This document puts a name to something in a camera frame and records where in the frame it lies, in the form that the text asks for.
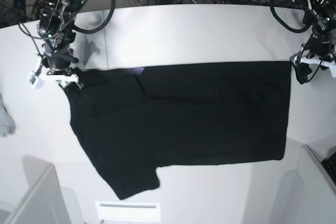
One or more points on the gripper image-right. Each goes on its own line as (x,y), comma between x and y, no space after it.
(318,44)

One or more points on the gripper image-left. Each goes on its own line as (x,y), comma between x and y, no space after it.
(59,58)

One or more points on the black T-shirt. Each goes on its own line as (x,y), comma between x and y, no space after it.
(130,122)

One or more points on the grey cloth at left edge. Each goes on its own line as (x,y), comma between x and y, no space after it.
(7,123)

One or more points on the black keyboard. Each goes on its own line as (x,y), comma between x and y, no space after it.
(329,166)

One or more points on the white partition panel left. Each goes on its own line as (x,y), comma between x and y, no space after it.
(43,202)

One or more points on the white partition panel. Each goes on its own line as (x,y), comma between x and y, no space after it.
(317,203)
(43,202)

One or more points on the white partition panel right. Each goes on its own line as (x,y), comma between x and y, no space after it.
(317,203)

